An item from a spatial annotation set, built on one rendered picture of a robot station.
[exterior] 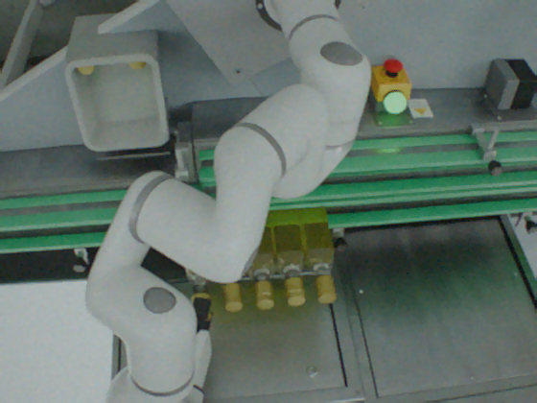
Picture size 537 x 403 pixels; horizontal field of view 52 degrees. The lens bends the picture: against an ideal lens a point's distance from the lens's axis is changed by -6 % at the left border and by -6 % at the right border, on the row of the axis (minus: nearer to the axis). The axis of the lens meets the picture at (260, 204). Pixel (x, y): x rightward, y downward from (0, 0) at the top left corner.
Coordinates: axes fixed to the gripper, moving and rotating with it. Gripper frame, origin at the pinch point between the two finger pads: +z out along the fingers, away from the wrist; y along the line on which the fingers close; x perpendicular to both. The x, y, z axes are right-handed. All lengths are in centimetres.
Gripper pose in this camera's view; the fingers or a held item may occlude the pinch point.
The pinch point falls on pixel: (201, 314)
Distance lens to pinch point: 107.0
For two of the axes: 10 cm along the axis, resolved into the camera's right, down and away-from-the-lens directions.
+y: 0.1, -6.6, -7.5
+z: 1.7, -7.4, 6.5
